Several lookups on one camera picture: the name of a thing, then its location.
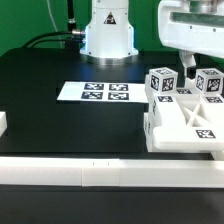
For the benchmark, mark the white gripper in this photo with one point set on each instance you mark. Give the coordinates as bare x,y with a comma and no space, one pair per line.
192,26

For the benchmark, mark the white tagged cube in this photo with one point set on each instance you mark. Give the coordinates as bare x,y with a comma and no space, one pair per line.
163,80
209,80

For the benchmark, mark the white chair seat part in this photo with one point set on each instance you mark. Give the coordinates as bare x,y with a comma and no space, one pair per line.
151,126

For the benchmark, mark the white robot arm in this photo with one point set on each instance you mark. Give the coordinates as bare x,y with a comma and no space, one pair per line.
109,37

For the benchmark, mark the white right fence bar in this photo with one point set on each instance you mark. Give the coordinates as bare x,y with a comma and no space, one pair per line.
218,155

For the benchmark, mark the white fence bar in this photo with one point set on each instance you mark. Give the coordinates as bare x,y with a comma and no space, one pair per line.
218,155
3,123
111,172

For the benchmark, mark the black vertical pole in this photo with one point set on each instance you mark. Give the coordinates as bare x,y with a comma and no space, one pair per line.
71,23

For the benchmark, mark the white left fence bar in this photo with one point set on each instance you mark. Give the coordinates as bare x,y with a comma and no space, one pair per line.
3,123

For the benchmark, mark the white front fence bar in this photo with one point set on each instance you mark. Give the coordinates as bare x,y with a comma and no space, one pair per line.
111,172

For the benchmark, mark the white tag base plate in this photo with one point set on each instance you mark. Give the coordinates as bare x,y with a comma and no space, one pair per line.
103,92

